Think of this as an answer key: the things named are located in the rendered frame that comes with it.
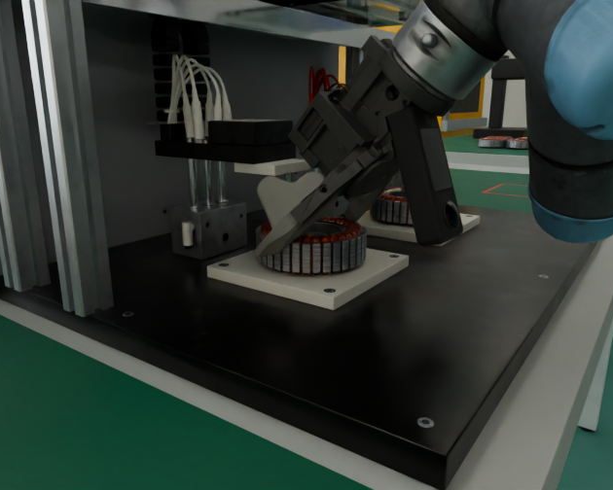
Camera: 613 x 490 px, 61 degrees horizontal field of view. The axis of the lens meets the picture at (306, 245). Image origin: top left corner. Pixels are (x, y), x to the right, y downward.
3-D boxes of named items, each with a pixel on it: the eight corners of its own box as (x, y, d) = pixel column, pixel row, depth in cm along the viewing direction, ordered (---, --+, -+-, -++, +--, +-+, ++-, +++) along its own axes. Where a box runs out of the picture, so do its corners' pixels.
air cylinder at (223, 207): (248, 245, 63) (246, 200, 62) (202, 261, 57) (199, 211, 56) (218, 239, 66) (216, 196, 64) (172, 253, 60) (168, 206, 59)
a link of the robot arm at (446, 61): (508, 64, 42) (476, 58, 35) (467, 108, 45) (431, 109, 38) (446, 5, 44) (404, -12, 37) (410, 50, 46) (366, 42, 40)
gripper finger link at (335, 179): (294, 218, 48) (367, 159, 48) (306, 232, 47) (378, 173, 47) (284, 205, 43) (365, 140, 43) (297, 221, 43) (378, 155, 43)
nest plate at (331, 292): (409, 265, 55) (409, 255, 55) (334, 310, 43) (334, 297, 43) (295, 244, 64) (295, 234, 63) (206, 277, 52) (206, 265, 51)
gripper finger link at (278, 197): (227, 217, 49) (303, 156, 49) (264, 265, 47) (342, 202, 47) (216, 209, 46) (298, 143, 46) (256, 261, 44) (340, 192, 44)
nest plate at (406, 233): (479, 224, 74) (480, 215, 74) (441, 247, 63) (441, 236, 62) (385, 211, 83) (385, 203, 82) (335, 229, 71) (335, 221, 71)
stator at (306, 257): (384, 256, 55) (386, 222, 54) (327, 286, 46) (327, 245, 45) (299, 240, 61) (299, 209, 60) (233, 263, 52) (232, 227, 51)
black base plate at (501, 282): (602, 235, 77) (604, 220, 76) (444, 493, 26) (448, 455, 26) (334, 201, 103) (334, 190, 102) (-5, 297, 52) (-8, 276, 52)
